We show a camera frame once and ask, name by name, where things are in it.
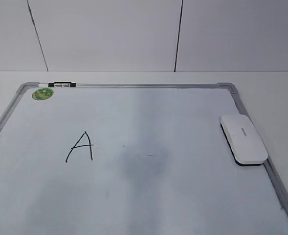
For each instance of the green round sticker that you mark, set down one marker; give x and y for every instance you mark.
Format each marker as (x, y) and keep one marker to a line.
(42, 94)

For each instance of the white whiteboard with grey frame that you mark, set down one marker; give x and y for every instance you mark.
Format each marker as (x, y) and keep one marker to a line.
(131, 159)

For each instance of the white whiteboard eraser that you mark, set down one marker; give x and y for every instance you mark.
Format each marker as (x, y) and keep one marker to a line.
(244, 140)

